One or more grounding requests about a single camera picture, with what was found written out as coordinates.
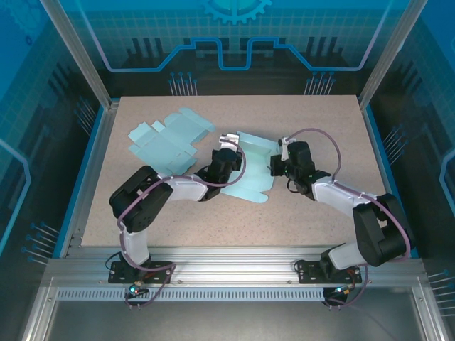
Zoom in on blue table border strip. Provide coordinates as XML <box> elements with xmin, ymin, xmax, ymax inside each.
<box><xmin>364</xmin><ymin>106</ymin><xmax>420</xmax><ymax>257</ymax></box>
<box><xmin>52</xmin><ymin>106</ymin><xmax>107</xmax><ymax>259</ymax></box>

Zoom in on slotted grey cable duct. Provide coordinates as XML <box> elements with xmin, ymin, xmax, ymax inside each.
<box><xmin>55</xmin><ymin>288</ymin><xmax>327</xmax><ymax>303</ymax></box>

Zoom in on light blue paper box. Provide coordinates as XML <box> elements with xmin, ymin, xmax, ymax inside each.
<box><xmin>127</xmin><ymin>106</ymin><xmax>217</xmax><ymax>175</ymax></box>
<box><xmin>219</xmin><ymin>130</ymin><xmax>280</xmax><ymax>205</ymax></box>

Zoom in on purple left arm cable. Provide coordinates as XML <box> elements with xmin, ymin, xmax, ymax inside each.
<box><xmin>116</xmin><ymin>140</ymin><xmax>248</xmax><ymax>310</ymax></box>

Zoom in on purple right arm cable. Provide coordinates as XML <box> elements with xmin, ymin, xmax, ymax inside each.
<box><xmin>282</xmin><ymin>127</ymin><xmax>413</xmax><ymax>310</ymax></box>

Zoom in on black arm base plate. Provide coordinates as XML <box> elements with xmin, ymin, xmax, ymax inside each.
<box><xmin>296</xmin><ymin>260</ymin><xmax>363</xmax><ymax>285</ymax></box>
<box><xmin>108</xmin><ymin>260</ymin><xmax>174</xmax><ymax>285</ymax></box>

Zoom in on aluminium frame beam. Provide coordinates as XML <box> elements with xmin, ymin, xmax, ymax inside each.
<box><xmin>42</xmin><ymin>244</ymin><xmax>427</xmax><ymax>289</ymax></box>

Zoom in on small LED connector board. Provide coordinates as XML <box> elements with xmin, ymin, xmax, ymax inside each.
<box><xmin>127</xmin><ymin>282</ymin><xmax>149</xmax><ymax>298</ymax></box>
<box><xmin>332</xmin><ymin>283</ymin><xmax>357</xmax><ymax>298</ymax></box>

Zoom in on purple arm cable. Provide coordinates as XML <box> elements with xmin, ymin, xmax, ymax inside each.
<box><xmin>282</xmin><ymin>127</ymin><xmax>413</xmax><ymax>310</ymax></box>
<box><xmin>116</xmin><ymin>140</ymin><xmax>248</xmax><ymax>310</ymax></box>

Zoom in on grey metal bottom panel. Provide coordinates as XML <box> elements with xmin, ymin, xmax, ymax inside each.
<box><xmin>44</xmin><ymin>301</ymin><xmax>427</xmax><ymax>341</ymax></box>

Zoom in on aluminium side rail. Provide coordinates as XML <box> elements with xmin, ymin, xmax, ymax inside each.
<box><xmin>67</xmin><ymin>102</ymin><xmax>120</xmax><ymax>259</ymax></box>

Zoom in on aluminium frame post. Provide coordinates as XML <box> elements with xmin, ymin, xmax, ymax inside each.
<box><xmin>39</xmin><ymin>0</ymin><xmax>120</xmax><ymax>109</ymax></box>
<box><xmin>358</xmin><ymin>0</ymin><xmax>422</xmax><ymax>110</ymax></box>

